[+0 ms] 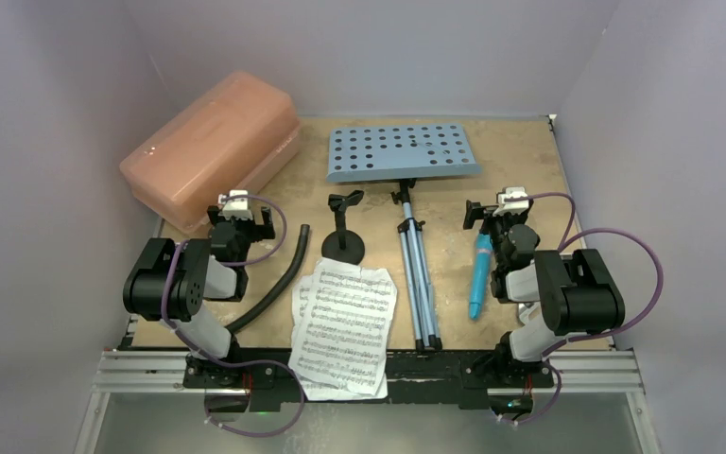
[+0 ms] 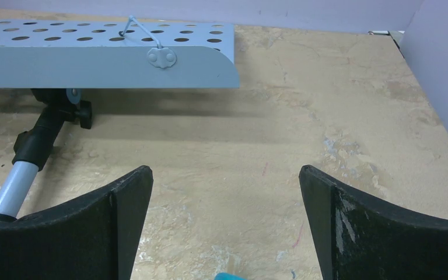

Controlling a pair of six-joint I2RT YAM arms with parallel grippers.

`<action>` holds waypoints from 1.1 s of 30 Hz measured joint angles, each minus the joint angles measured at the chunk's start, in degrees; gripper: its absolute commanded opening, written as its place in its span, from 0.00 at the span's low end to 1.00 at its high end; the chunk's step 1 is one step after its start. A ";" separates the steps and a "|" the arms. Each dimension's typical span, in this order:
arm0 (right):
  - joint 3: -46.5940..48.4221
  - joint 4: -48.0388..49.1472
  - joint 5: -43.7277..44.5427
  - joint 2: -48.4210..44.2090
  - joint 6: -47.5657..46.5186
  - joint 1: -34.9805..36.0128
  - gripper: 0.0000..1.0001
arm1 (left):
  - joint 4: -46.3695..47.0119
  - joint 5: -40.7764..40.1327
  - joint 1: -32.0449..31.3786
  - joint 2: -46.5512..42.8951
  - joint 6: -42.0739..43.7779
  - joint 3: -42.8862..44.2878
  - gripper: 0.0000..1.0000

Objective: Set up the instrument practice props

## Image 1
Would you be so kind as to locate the black microphone desk stand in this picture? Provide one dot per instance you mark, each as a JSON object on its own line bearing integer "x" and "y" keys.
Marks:
{"x": 343, "y": 245}

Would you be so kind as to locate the blue toy microphone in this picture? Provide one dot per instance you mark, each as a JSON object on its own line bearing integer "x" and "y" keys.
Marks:
{"x": 481, "y": 269}

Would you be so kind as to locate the red adjustable wrench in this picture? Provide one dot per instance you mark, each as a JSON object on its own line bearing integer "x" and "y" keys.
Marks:
{"x": 526, "y": 311}

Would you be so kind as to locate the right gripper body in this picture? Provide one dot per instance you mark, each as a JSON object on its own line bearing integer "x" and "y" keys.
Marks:
{"x": 493, "y": 220}

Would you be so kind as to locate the blue music stand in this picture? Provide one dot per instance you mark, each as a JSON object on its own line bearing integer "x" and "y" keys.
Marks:
{"x": 405, "y": 154}

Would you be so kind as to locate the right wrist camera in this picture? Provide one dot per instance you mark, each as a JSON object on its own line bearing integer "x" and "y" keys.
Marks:
{"x": 513, "y": 198}

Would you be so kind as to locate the sheet music bottom page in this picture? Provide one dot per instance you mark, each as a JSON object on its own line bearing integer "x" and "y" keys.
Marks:
{"x": 319, "y": 391}

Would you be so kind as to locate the pink plastic storage box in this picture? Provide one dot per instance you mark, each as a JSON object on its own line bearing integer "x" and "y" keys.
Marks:
{"x": 238, "y": 135}

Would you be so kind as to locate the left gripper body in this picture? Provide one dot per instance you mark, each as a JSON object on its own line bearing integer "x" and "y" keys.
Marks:
{"x": 247, "y": 230}

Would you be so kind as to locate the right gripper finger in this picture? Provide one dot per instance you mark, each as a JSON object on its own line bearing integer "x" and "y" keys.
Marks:
{"x": 525, "y": 213}
{"x": 473, "y": 212}

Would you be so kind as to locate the sheet music page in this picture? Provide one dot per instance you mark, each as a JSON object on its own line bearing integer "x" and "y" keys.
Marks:
{"x": 319, "y": 391}
{"x": 343, "y": 336}

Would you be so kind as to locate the sheet music top page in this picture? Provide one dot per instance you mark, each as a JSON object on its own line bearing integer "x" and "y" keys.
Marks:
{"x": 343, "y": 336}

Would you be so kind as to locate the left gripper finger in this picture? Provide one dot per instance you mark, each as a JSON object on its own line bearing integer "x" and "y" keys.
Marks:
{"x": 266, "y": 229}
{"x": 214, "y": 214}

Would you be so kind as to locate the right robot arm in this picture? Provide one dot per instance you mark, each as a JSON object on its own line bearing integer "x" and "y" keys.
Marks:
{"x": 576, "y": 294}

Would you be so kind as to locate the aluminium mounting rail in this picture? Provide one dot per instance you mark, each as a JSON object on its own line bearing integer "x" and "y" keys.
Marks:
{"x": 163, "y": 371}

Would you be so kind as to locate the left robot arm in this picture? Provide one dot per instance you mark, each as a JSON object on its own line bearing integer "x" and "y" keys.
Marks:
{"x": 170, "y": 281}

